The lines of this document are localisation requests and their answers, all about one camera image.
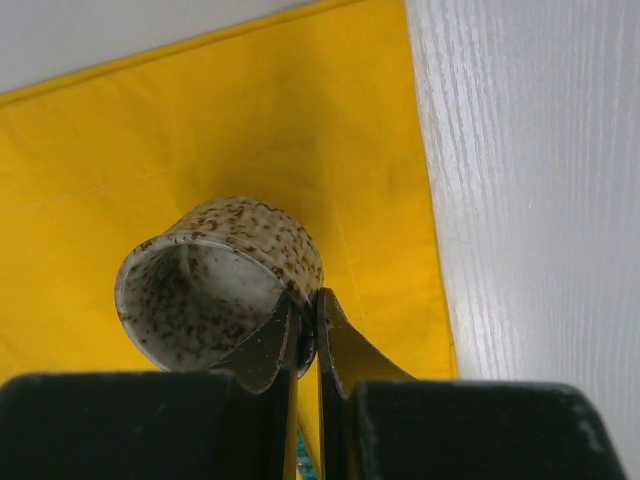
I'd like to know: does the speckled ceramic cup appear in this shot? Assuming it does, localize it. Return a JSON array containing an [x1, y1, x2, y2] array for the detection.
[[114, 197, 324, 371]]

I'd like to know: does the yellow pikachu cloth placemat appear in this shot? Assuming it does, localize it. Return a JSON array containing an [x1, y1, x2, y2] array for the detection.
[[0, 0, 460, 480]]

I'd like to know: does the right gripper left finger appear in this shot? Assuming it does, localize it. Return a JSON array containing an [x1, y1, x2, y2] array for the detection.
[[213, 294, 300, 479]]

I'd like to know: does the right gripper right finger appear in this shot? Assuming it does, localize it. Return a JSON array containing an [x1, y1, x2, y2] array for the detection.
[[316, 288, 415, 479]]

